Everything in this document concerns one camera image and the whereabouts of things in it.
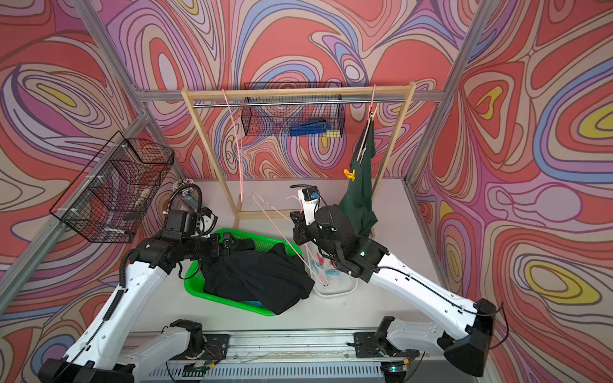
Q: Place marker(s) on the green plastic basket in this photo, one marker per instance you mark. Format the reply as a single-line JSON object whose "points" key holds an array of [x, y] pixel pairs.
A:
{"points": [[195, 285]]}

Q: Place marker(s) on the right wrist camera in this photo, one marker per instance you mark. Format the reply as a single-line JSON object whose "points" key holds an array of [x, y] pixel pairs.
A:
{"points": [[309, 199]]}

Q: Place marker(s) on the wooden clothes rack frame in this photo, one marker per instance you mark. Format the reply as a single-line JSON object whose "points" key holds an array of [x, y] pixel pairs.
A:
{"points": [[293, 158]]}

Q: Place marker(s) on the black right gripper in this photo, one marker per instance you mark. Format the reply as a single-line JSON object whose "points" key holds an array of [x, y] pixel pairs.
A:
{"points": [[300, 227]]}

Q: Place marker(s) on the black wire basket wall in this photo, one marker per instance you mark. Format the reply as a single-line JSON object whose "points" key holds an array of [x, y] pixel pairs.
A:
{"points": [[276, 121], [110, 197]]}

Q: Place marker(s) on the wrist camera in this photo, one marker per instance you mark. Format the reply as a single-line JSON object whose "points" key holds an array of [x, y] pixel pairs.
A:
{"points": [[309, 199], [208, 221]]}

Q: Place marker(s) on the clear pencil cup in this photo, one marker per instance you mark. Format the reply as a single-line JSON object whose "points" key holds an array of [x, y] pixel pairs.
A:
{"points": [[185, 187]]}

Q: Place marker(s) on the black wire basket left wall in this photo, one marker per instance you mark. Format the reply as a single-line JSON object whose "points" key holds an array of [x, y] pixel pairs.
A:
{"points": [[110, 197]]}

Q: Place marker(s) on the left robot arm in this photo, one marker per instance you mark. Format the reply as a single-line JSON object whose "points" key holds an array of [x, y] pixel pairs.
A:
{"points": [[97, 355]]}

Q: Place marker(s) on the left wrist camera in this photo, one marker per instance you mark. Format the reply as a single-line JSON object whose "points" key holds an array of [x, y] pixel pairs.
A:
{"points": [[208, 221]]}

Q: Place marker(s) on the black t-shirt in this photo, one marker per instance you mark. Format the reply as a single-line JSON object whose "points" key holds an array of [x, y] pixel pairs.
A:
{"points": [[270, 277]]}

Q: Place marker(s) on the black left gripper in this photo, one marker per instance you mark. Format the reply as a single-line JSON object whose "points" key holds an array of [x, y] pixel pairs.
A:
{"points": [[218, 250]]}

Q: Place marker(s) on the pink hanger of green shirt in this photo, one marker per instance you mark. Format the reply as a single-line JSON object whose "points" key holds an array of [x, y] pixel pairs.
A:
{"points": [[372, 110]]}

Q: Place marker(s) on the dark green t-shirt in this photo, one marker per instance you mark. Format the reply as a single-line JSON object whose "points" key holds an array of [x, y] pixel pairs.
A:
{"points": [[357, 203]]}

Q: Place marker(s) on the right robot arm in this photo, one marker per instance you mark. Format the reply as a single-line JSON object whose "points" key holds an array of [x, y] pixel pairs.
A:
{"points": [[465, 327]]}

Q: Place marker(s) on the pink hanger of black shirt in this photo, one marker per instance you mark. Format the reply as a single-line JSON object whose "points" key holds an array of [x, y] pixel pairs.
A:
{"points": [[273, 215]]}

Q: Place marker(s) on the pink hanger of teal shirt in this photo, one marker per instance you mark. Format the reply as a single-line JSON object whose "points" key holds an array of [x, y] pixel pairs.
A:
{"points": [[238, 147]]}

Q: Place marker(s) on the black wire basket back wall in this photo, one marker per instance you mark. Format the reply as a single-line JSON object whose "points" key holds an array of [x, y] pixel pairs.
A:
{"points": [[276, 121]]}

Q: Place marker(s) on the metal hanging rod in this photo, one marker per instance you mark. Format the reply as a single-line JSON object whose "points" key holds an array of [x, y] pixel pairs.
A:
{"points": [[299, 103]]}

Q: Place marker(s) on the white plastic tray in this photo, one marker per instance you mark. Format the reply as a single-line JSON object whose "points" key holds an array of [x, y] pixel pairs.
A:
{"points": [[338, 285]]}

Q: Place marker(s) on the blue item in basket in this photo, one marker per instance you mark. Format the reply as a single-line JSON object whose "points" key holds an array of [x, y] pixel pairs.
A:
{"points": [[307, 128]]}

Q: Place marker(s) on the yellow plastic clothespin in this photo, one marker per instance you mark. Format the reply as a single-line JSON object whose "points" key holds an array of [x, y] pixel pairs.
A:
{"points": [[350, 174]]}

